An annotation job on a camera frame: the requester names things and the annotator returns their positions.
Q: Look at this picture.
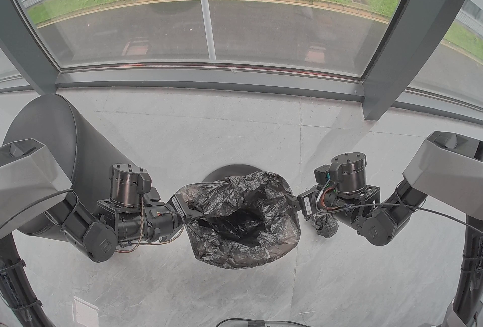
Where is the black plastic bag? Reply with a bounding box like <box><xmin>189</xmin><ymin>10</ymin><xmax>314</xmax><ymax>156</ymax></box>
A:
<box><xmin>175</xmin><ymin>164</ymin><xmax>302</xmax><ymax>269</ymax></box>

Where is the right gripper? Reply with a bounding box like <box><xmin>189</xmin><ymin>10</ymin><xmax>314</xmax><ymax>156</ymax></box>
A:
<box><xmin>297</xmin><ymin>188</ymin><xmax>340</xmax><ymax>220</ymax></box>

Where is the crumpled black plastic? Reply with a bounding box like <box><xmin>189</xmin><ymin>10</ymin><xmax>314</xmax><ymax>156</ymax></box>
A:
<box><xmin>306</xmin><ymin>213</ymin><xmax>339</xmax><ymax>239</ymax></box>

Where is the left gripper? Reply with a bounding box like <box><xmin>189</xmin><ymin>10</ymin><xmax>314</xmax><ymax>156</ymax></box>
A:
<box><xmin>119</xmin><ymin>194</ymin><xmax>190</xmax><ymax>244</ymax></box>

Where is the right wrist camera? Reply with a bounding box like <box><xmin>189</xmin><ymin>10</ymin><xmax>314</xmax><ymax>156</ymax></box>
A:
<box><xmin>314</xmin><ymin>165</ymin><xmax>333</xmax><ymax>188</ymax></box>

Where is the black cable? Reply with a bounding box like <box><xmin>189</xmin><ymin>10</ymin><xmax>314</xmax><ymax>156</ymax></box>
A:
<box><xmin>0</xmin><ymin>188</ymin><xmax>75</xmax><ymax>243</ymax></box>
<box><xmin>353</xmin><ymin>203</ymin><xmax>483</xmax><ymax>240</ymax></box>

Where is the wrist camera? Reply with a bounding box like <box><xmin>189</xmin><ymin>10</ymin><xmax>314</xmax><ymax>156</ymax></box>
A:
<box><xmin>314</xmin><ymin>165</ymin><xmax>333</xmax><ymax>188</ymax></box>
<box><xmin>145</xmin><ymin>186</ymin><xmax>163</xmax><ymax>210</ymax></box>

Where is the window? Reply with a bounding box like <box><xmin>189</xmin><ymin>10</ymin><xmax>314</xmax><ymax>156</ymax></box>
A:
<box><xmin>0</xmin><ymin>0</ymin><xmax>483</xmax><ymax>123</ymax></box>

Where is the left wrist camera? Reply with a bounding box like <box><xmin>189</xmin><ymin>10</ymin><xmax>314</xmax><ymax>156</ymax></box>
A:
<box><xmin>145</xmin><ymin>186</ymin><xmax>163</xmax><ymax>210</ymax></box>

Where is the dark grey round chair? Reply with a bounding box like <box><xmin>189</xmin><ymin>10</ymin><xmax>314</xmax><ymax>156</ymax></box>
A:
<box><xmin>2</xmin><ymin>94</ymin><xmax>133</xmax><ymax>243</ymax></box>

